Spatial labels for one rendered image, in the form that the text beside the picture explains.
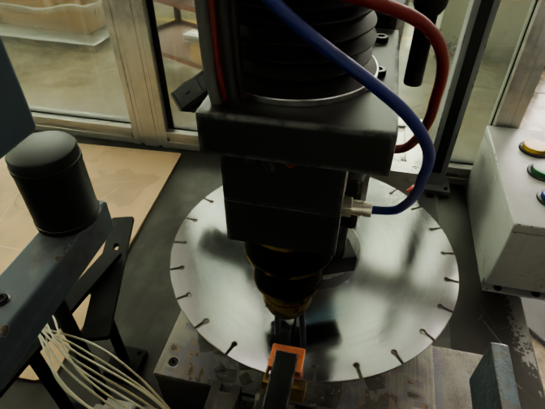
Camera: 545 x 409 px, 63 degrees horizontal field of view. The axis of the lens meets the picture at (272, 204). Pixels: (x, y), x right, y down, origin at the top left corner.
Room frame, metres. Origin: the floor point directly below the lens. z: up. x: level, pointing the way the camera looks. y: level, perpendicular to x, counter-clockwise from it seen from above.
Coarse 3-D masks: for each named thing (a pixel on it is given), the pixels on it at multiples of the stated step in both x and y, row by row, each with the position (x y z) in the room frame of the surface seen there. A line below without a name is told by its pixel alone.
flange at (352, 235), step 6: (348, 234) 0.37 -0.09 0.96; (354, 234) 0.37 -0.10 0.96; (354, 240) 0.36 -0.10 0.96; (354, 246) 0.35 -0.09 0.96; (360, 246) 0.36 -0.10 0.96; (324, 276) 0.31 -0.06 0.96; (330, 276) 0.31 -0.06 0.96; (336, 276) 0.31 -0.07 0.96; (342, 276) 0.31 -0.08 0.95; (324, 282) 0.31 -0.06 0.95; (330, 282) 0.31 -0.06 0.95
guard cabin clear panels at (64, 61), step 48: (0, 0) 0.97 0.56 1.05; (48, 0) 0.95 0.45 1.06; (96, 0) 0.92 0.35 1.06; (192, 0) 0.88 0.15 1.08; (528, 0) 0.75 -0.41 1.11; (48, 48) 0.95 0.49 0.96; (96, 48) 0.93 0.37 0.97; (192, 48) 0.88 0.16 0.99; (432, 48) 0.78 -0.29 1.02; (48, 96) 0.96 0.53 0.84; (96, 96) 0.94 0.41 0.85; (480, 96) 0.76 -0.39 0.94
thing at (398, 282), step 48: (384, 192) 0.46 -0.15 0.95; (192, 240) 0.37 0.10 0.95; (384, 240) 0.37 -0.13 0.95; (432, 240) 0.37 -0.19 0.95; (192, 288) 0.30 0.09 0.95; (240, 288) 0.30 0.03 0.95; (336, 288) 0.30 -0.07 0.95; (384, 288) 0.30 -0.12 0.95; (432, 288) 0.30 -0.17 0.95; (240, 336) 0.24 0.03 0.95; (288, 336) 0.24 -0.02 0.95; (336, 336) 0.24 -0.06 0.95; (384, 336) 0.24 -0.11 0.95; (432, 336) 0.24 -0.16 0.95
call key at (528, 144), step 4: (528, 140) 0.66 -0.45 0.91; (532, 140) 0.66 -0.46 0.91; (536, 140) 0.66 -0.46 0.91; (540, 140) 0.66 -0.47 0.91; (524, 144) 0.65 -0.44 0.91; (528, 144) 0.65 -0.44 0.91; (532, 144) 0.65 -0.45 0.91; (536, 144) 0.65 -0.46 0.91; (540, 144) 0.65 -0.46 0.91; (544, 144) 0.65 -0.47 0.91; (524, 148) 0.65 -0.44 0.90; (528, 148) 0.64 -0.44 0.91; (532, 148) 0.64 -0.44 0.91; (536, 148) 0.64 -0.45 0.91; (540, 148) 0.64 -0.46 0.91; (544, 148) 0.64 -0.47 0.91; (532, 152) 0.63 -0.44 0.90; (536, 152) 0.63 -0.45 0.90; (540, 152) 0.63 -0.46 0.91; (544, 152) 0.63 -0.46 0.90
